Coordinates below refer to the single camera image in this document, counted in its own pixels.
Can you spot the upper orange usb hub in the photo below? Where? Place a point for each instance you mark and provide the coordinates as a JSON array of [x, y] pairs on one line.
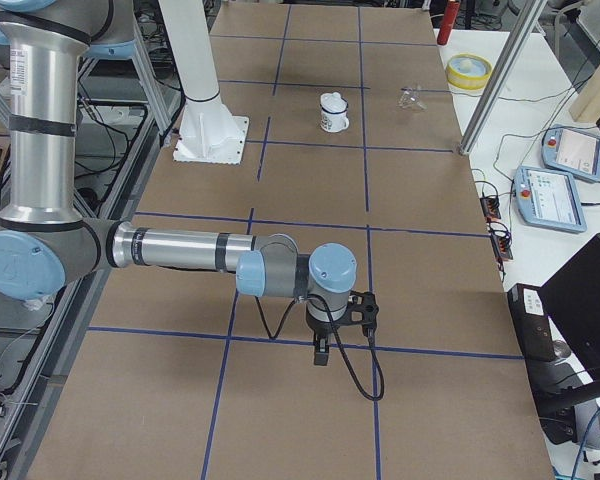
[[491, 207]]

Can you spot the white enamel mug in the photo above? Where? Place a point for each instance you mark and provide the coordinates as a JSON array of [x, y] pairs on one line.
[[334, 123]]

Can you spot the lower teach pendant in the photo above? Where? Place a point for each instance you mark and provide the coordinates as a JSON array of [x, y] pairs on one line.
[[548, 199]]

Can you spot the red bottle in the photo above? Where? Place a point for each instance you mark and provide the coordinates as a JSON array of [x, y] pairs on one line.
[[448, 21]]

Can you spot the black box with label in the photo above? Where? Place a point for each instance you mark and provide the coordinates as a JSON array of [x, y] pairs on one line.
[[531, 323]]

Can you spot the teach pendant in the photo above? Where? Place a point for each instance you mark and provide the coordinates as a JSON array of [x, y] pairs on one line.
[[548, 199], [572, 150]]

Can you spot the white mug lid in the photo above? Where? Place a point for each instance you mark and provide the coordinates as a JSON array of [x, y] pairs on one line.
[[333, 103]]

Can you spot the yellow tape roll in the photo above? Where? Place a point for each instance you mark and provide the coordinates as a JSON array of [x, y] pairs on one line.
[[468, 71]]

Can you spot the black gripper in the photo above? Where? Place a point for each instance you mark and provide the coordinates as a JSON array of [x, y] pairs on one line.
[[320, 330]]

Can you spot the white pedestal column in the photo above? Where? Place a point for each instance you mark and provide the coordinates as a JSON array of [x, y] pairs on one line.
[[208, 132]]

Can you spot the black laptop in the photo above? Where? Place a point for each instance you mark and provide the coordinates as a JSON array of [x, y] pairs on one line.
[[571, 297]]

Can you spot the lower orange usb hub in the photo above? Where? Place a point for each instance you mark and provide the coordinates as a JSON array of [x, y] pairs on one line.
[[501, 244]]

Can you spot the orange usb hub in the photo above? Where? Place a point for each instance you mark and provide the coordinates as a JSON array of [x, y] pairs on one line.
[[501, 244], [491, 207]]

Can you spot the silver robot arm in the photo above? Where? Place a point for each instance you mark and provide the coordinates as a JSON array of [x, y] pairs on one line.
[[45, 243]]

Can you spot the upper teach pendant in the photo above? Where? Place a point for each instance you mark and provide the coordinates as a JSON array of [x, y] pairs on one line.
[[572, 150]]

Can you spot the aluminium frame post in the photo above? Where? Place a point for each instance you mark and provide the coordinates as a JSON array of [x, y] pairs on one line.
[[511, 51]]

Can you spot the clear plastic funnel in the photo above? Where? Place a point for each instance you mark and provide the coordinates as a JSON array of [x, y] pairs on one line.
[[411, 98]]

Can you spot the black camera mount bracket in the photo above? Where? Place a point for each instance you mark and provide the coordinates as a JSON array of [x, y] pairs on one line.
[[361, 310]]

